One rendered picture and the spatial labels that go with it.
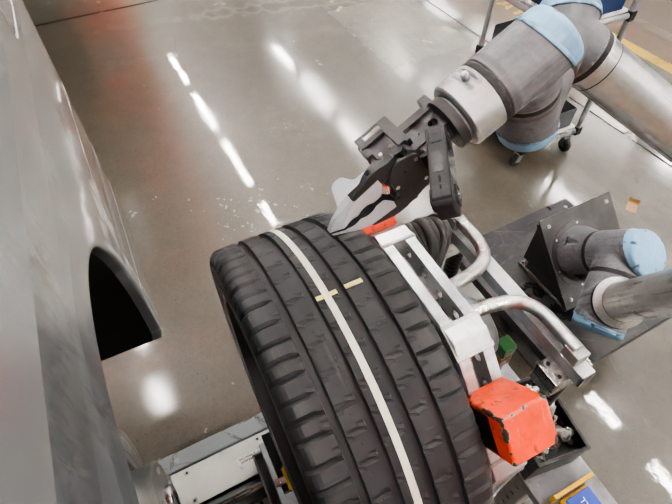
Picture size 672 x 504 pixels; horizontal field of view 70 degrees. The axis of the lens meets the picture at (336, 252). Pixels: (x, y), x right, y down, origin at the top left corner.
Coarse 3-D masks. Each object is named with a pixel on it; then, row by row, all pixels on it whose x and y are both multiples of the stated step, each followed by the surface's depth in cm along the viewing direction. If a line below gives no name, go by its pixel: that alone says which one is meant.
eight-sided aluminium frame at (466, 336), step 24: (384, 240) 80; (408, 240) 80; (432, 264) 77; (432, 288) 77; (432, 312) 71; (456, 312) 74; (456, 336) 69; (480, 336) 69; (456, 360) 68; (480, 360) 72; (480, 384) 74; (504, 480) 74
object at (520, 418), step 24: (504, 384) 68; (480, 408) 64; (504, 408) 62; (528, 408) 61; (480, 432) 66; (504, 432) 61; (528, 432) 61; (552, 432) 63; (504, 456) 63; (528, 456) 62
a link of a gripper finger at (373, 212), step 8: (384, 192) 64; (376, 200) 62; (384, 200) 62; (392, 200) 62; (368, 208) 62; (376, 208) 62; (384, 208) 63; (392, 208) 63; (360, 216) 62; (368, 216) 62; (376, 216) 63; (352, 224) 62; (360, 224) 62; (368, 224) 63; (336, 232) 62; (344, 232) 62
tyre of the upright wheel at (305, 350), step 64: (256, 256) 74; (320, 256) 72; (384, 256) 71; (256, 320) 63; (320, 320) 64; (384, 320) 64; (320, 384) 60; (384, 384) 61; (448, 384) 62; (320, 448) 57; (384, 448) 59; (448, 448) 62
